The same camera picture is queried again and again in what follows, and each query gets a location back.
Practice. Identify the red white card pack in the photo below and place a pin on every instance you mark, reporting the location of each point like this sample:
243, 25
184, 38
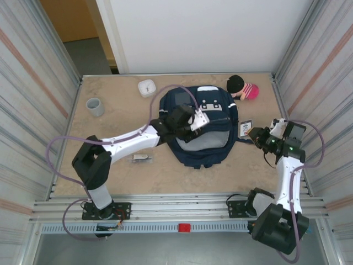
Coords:
246, 128

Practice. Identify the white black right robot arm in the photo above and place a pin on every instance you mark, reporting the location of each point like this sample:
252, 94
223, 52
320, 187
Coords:
288, 182

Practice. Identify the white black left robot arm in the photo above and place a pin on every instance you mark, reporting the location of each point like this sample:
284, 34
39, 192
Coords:
129, 140

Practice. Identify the blue binder clip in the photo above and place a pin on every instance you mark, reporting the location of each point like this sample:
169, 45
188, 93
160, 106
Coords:
309, 230

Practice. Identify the corrugated plastic side panel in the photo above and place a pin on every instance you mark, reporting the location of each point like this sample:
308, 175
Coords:
325, 82
27, 110

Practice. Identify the pink striped plush doll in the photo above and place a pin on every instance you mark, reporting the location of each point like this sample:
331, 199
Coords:
248, 91

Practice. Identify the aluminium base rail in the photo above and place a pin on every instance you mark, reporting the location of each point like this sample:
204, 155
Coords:
179, 207

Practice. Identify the navy blue backpack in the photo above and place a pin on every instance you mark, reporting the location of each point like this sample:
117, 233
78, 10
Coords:
207, 154

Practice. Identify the wooden door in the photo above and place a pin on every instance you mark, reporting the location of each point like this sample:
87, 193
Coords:
69, 19

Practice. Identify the grey cup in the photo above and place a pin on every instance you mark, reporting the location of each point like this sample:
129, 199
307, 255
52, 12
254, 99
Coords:
95, 109

